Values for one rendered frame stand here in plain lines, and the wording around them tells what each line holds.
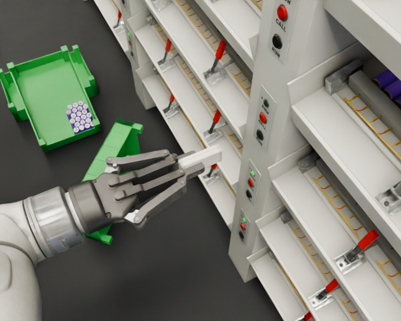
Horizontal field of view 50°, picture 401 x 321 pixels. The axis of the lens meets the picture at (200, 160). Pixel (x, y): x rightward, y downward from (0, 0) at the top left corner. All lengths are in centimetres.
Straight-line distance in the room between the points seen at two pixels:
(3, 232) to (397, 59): 49
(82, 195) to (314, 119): 33
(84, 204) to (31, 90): 102
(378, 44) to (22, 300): 43
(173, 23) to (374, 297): 69
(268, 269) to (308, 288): 22
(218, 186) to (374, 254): 57
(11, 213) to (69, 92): 99
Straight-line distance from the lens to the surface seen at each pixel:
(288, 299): 108
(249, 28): 70
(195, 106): 110
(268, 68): 63
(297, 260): 90
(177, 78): 117
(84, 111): 149
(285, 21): 55
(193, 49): 96
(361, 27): 47
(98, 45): 184
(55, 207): 62
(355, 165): 56
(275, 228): 92
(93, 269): 129
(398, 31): 43
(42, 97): 159
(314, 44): 55
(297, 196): 75
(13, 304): 49
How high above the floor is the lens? 118
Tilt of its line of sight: 56 degrees down
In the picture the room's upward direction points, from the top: straight up
